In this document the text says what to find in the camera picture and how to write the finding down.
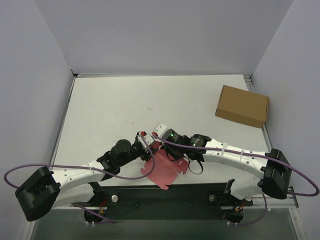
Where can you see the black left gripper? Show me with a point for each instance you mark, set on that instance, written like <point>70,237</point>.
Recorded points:
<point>139,146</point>

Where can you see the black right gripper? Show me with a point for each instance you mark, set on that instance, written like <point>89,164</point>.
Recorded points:
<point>164,149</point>

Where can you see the pink paper box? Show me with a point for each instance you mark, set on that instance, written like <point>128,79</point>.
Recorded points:
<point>165,170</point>

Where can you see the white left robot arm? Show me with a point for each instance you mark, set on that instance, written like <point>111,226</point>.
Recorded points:
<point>56,185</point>

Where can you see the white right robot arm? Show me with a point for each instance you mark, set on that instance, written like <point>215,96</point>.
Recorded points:
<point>269,170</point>

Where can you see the brown cardboard box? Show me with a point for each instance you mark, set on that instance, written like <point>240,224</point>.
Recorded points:
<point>242,106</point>

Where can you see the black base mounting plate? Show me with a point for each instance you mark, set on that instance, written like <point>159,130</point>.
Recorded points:
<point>199,201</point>

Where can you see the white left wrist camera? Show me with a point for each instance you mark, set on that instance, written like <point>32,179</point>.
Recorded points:
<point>146,141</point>

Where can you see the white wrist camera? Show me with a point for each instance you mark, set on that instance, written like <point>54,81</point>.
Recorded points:
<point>146,141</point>
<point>160,130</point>

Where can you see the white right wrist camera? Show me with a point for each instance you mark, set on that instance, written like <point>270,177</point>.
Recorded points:
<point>160,130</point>

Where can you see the aluminium frame rail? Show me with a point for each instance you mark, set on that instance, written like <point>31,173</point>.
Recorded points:
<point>290,202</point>

